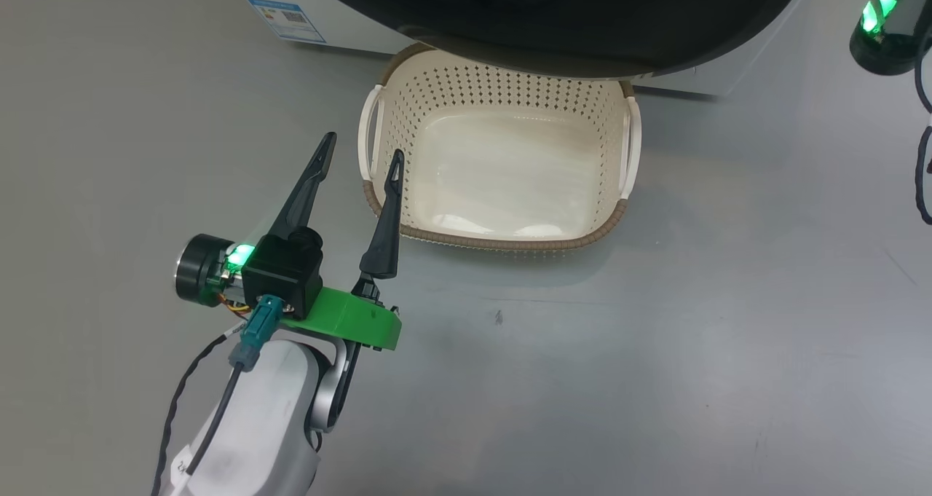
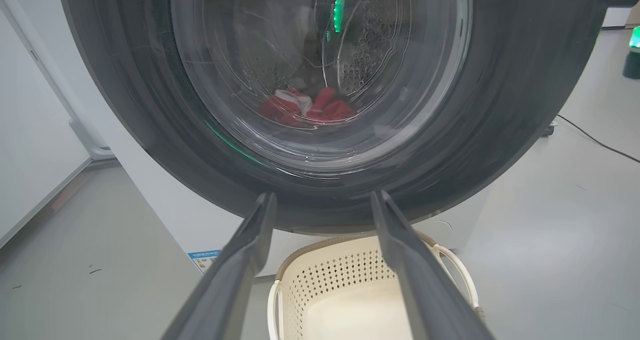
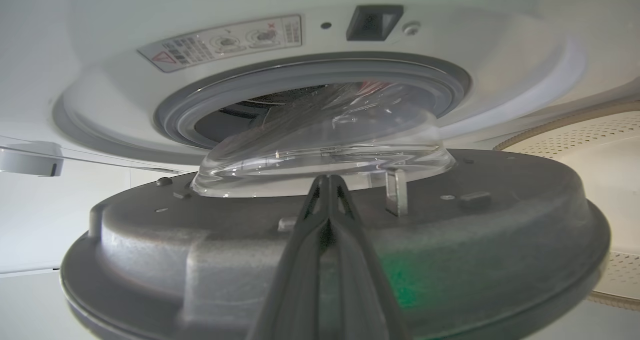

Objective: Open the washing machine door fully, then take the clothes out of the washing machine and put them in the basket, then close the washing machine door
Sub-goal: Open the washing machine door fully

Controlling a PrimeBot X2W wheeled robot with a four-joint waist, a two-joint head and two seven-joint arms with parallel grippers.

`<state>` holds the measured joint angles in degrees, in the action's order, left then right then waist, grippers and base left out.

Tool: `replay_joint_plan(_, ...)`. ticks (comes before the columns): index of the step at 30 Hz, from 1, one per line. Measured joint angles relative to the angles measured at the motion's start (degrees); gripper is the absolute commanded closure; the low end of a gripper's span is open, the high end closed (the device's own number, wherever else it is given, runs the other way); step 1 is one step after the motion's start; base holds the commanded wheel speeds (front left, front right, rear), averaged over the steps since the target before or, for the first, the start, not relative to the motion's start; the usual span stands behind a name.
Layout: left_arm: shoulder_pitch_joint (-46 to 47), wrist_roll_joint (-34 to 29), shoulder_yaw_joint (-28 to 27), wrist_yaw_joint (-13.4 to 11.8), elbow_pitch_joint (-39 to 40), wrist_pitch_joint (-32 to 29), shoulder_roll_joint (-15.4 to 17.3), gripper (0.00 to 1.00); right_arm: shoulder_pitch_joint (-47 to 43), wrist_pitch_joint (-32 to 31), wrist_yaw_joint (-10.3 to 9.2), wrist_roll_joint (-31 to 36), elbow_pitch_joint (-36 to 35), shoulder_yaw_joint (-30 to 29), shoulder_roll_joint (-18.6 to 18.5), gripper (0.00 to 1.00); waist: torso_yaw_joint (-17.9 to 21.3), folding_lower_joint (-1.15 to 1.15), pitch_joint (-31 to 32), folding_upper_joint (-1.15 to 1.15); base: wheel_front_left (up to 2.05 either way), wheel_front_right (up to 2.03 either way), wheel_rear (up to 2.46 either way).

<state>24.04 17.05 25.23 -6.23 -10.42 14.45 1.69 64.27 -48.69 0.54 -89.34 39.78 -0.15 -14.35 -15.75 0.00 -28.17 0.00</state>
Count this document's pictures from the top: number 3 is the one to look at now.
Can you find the door warning label sticker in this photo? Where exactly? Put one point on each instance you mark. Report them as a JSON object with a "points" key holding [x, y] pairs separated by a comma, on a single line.
{"points": [[225, 43]]}

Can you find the white box fixture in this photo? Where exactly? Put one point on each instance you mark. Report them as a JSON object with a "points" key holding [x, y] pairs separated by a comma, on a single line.
{"points": [[30, 159]]}

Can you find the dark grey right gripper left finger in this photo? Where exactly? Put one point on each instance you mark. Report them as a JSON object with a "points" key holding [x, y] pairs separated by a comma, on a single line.
{"points": [[295, 290]]}

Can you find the cream perforated laundry basket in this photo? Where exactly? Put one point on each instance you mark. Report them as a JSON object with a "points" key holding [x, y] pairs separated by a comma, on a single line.
{"points": [[600, 150]]}

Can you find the white front-load washing machine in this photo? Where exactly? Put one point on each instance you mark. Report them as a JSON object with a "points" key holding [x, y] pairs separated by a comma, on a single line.
{"points": [[500, 55]]}

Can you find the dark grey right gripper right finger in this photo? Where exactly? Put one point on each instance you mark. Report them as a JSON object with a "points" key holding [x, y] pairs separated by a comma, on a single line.
{"points": [[360, 290]]}

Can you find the round glass washing machine door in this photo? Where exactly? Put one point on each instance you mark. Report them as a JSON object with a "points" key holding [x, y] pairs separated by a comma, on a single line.
{"points": [[150, 260]]}

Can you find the red garment with white trim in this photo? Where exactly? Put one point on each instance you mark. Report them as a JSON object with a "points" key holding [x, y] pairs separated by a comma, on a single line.
{"points": [[374, 86]]}

